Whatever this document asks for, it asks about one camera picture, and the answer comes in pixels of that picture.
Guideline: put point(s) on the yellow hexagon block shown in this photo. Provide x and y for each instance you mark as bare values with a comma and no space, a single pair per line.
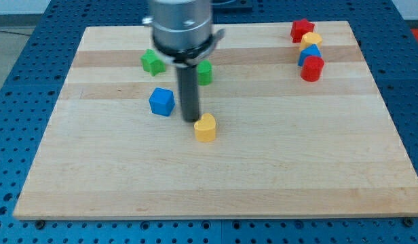
310,38

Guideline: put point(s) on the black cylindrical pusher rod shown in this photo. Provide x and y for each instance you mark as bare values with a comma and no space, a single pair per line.
188,93

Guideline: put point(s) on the blue triangle block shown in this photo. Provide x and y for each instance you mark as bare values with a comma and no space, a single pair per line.
312,50

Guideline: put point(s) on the red star block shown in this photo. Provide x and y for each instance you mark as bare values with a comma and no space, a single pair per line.
299,28

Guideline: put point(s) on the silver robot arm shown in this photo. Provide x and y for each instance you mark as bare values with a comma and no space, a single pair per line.
183,35

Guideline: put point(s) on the light wooden board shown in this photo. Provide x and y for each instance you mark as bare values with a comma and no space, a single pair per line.
284,147

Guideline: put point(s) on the green star block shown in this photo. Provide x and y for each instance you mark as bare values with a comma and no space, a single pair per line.
151,63

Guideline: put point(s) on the blue cube block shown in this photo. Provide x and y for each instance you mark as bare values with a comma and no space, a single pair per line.
162,101

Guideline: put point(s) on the green cylinder block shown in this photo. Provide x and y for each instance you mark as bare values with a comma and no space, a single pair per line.
204,73

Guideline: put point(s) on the yellow heart block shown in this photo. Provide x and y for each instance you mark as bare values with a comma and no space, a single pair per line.
205,128

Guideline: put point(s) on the red cylinder block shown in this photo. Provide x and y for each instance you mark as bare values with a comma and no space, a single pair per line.
312,68

